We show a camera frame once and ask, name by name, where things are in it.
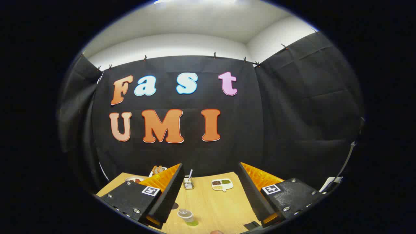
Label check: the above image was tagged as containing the row of black cloth clips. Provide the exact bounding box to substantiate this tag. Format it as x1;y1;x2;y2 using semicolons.
97;44;288;71

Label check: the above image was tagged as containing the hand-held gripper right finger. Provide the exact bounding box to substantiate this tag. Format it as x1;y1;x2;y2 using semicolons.
237;162;327;228

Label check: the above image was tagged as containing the clear plastic juice bottle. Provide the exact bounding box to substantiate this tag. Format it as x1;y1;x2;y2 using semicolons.
177;209;199;227

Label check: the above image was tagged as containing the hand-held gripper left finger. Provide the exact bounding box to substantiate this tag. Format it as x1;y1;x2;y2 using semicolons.
97;163;185;230

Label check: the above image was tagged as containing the white toaster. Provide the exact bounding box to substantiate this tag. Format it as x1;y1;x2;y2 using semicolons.
149;166;168;178

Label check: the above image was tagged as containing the wooden table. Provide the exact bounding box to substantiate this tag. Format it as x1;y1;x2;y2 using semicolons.
96;172;261;234

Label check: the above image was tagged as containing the white divided dish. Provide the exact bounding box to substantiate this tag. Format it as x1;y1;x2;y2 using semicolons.
211;178;234;192

